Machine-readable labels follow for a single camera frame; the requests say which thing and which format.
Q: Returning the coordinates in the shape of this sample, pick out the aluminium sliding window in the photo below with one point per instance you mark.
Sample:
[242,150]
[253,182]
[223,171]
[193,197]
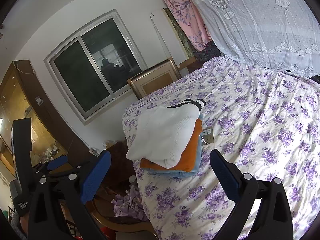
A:
[91,66]

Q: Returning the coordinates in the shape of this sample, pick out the gold picture frame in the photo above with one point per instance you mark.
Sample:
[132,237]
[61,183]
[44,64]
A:
[154,78]

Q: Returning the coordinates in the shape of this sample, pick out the small paper tag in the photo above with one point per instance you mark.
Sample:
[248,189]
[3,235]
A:
[207,136]

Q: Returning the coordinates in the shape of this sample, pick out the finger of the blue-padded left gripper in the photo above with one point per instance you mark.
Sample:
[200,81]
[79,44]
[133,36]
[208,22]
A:
[50,173]
[57,161]

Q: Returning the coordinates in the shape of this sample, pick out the brown wooden cabinet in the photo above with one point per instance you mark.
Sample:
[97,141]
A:
[22,96]

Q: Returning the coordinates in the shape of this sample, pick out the purple crumpled cloth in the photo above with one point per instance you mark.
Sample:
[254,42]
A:
[129,205]

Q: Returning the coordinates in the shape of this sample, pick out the white lace cover cloth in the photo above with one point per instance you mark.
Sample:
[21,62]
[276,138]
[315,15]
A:
[277,34]

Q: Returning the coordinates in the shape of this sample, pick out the orange folded garment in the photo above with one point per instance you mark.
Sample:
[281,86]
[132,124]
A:
[188,157]

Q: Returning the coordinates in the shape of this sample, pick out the white sweater with black stripes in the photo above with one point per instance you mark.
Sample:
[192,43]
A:
[163,133]

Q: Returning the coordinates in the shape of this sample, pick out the pink floral fabric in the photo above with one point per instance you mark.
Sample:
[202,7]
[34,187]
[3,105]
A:
[190,21]

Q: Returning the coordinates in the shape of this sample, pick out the light blue folded garment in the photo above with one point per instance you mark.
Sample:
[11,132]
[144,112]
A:
[185,174]

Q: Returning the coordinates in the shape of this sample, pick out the purple floral bedsheet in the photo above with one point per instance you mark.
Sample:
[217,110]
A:
[265,121]

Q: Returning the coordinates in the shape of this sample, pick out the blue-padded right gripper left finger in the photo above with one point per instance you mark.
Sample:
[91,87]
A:
[46,218]

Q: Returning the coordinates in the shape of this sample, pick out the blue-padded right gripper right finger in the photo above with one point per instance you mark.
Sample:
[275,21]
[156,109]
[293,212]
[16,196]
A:
[273,219]

